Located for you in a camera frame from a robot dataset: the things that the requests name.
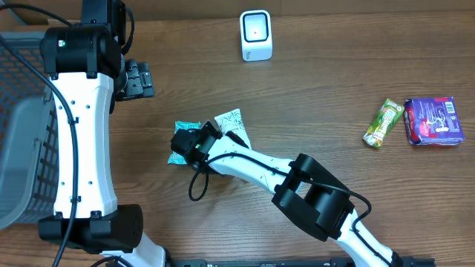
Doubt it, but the white cream tube gold cap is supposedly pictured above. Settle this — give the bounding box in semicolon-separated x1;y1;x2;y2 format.
214;108;252;149

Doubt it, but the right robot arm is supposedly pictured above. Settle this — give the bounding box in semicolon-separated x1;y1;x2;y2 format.
171;122;403;266

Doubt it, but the green yellow snack pouch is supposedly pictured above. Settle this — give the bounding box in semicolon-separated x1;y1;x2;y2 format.
362;99;404;148

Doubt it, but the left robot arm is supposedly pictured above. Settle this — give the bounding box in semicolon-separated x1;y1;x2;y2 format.
39;0;172;266

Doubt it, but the teal wet wipes pack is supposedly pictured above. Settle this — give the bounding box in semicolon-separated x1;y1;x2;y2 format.
167;121;201;165

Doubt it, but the grey plastic mesh basket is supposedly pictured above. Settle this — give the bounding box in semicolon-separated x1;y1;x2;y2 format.
1;48;59;228

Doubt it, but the white barcode scanner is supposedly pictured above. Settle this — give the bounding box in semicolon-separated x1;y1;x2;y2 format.
239;10;273;62

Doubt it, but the purple sanitary pad pack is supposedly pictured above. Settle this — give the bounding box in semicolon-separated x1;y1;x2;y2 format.
404;96;465;146

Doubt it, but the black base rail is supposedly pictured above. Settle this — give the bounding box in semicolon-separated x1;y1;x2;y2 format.
163;257;437;267

